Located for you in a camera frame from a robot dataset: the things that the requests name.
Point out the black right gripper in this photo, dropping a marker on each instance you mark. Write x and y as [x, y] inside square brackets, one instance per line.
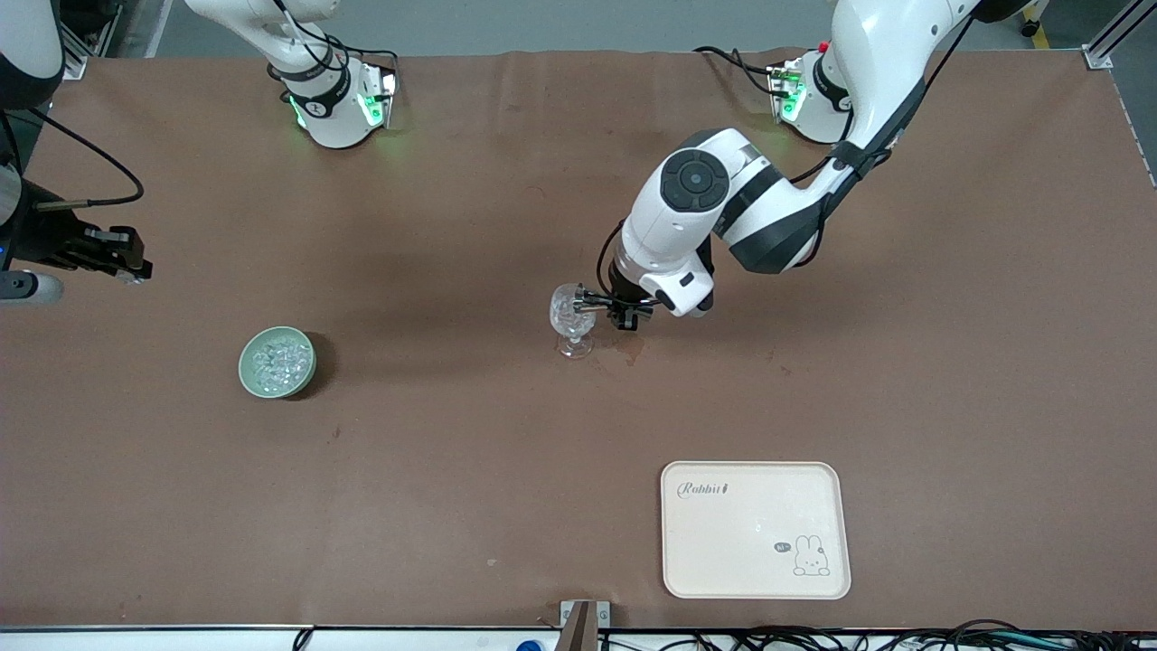
[50, 241]

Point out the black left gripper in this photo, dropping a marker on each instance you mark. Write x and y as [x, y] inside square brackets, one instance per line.
[623, 282]

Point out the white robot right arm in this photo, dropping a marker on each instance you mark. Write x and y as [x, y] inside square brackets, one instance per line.
[334, 122]

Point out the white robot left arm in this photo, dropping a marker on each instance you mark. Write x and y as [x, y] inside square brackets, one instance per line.
[687, 226]

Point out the clear wine glass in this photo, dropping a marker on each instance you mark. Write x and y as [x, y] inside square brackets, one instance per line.
[569, 327]

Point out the clear ice cubes heap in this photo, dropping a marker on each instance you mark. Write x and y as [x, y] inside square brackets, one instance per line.
[278, 362]

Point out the green ceramic bowl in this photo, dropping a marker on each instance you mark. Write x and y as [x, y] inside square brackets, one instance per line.
[247, 378]

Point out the brown paper table cover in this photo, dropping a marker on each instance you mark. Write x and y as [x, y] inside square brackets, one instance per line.
[452, 452]

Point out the cream rabbit print tray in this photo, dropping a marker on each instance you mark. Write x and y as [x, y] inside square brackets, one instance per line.
[750, 533]

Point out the black caster wheel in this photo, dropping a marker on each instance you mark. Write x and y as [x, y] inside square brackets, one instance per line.
[1030, 29]

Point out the aluminium frame profile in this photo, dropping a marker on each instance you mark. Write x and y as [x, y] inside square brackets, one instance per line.
[1105, 50]
[77, 63]

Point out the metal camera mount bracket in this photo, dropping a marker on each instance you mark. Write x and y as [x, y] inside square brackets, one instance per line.
[583, 628]

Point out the white table front rail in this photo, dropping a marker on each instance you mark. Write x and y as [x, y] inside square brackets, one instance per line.
[181, 640]

